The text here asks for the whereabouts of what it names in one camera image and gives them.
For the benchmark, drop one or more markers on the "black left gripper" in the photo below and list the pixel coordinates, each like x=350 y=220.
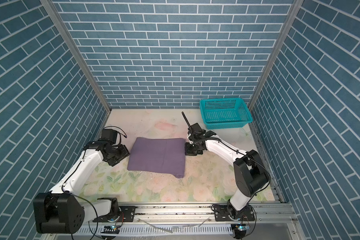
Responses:
x=124 y=152

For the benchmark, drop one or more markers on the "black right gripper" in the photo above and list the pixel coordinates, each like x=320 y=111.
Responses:
x=187 y=151

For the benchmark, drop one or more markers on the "purple trousers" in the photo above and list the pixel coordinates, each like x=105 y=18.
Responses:
x=163 y=156

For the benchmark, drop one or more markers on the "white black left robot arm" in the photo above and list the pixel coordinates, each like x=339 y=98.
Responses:
x=61 y=210

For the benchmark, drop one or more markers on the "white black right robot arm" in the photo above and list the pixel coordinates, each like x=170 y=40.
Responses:
x=251 y=177

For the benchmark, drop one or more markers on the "teal plastic mesh basket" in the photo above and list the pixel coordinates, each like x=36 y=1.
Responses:
x=225 y=113

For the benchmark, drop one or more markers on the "left green circuit board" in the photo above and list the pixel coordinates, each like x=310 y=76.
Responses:
x=113 y=230

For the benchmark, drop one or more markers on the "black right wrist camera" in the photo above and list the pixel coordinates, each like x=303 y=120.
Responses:
x=195 y=133

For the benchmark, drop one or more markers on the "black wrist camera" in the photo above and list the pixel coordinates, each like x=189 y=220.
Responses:
x=195 y=133
x=111 y=136

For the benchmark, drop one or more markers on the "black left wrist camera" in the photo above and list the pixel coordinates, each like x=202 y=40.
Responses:
x=111 y=136

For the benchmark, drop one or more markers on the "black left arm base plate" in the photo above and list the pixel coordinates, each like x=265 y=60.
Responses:
x=125 y=214

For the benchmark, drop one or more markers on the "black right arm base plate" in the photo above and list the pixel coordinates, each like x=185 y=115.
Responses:
x=224 y=213

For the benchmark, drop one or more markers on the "white slotted cable duct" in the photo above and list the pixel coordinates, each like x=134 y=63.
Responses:
x=145 y=230

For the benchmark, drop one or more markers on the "aluminium right table edge rail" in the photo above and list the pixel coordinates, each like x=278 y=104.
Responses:
x=261 y=148

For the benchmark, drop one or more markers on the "aluminium front mounting rail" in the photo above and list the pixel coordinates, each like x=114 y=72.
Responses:
x=273 y=221

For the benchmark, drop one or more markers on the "aluminium right rear corner post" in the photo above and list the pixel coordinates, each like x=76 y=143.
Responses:
x=292 y=14

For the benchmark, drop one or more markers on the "aluminium corner post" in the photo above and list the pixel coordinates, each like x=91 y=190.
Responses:
x=292 y=14
x=64 y=32

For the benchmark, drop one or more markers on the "aluminium left rear corner post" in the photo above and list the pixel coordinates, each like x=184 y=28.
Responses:
x=64 y=32

